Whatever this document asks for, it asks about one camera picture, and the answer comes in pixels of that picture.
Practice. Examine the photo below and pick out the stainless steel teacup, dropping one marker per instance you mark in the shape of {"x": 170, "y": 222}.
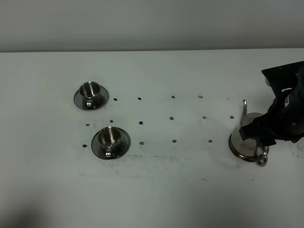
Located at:
{"x": 109, "y": 141}
{"x": 90, "y": 94}

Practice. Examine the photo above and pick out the far stainless steel saucer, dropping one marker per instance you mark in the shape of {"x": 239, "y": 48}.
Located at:
{"x": 103, "y": 101}

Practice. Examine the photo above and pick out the near stainless steel saucer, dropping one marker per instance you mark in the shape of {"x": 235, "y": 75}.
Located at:
{"x": 126, "y": 142}

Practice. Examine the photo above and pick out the near stainless steel teacup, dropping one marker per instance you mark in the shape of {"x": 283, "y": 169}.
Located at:
{"x": 109, "y": 141}

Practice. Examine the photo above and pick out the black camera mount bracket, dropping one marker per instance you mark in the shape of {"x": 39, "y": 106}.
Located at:
{"x": 282, "y": 77}

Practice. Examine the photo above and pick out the stainless steel saucer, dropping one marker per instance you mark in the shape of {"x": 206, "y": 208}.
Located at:
{"x": 126, "y": 142}
{"x": 103, "y": 101}

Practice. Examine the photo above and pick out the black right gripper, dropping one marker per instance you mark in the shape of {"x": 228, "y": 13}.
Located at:
{"x": 284, "y": 120}

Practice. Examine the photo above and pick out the far stainless steel teacup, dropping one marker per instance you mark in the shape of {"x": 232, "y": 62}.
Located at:
{"x": 90, "y": 94}

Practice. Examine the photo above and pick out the stainless steel teapot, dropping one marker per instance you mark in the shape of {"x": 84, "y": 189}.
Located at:
{"x": 247, "y": 150}

